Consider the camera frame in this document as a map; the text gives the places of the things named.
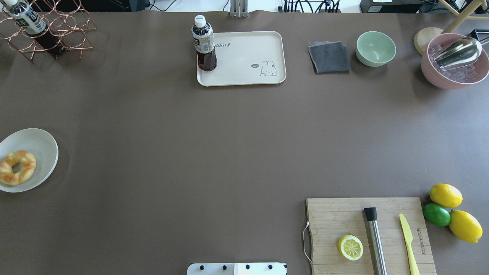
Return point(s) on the white round plate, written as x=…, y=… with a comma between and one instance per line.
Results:
x=42, y=145

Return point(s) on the glazed twisted donut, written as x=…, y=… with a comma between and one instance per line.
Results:
x=17, y=167

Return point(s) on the cream rabbit tray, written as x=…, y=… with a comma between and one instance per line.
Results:
x=246, y=58

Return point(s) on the tea bottle on tray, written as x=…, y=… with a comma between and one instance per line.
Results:
x=204, y=43

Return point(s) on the grey folded cloth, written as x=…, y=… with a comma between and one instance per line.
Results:
x=329, y=57

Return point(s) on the steel muddler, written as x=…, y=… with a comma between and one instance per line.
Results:
x=378, y=258

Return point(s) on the lemon half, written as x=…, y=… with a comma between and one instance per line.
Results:
x=350, y=247

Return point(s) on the green bowl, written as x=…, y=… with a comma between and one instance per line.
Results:
x=375, y=49

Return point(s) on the yellow plastic knife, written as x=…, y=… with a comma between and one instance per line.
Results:
x=407, y=234

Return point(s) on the green lime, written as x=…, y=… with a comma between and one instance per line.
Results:
x=436, y=215

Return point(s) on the round wooden lid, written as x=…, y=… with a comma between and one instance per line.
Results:
x=424, y=36

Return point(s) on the yellow lemon upper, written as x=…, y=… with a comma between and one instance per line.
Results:
x=446, y=195

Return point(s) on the yellow lemon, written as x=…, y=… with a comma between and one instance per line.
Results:
x=465, y=226
x=446, y=195

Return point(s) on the pink ice bowl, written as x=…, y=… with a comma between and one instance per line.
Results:
x=456, y=78

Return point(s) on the yellow lemon lower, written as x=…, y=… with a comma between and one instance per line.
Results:
x=465, y=226

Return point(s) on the metal ice scoop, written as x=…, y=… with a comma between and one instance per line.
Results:
x=462, y=52

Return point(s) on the tea bottle in rack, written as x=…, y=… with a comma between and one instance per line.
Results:
x=33, y=25

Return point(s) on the metal clamp bracket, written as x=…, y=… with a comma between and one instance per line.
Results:
x=239, y=8

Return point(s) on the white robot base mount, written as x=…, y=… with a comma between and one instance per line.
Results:
x=239, y=268

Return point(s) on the copper wire bottle rack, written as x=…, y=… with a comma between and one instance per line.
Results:
x=66, y=19

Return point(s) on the wooden chair frame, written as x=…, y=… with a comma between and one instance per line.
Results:
x=464, y=15

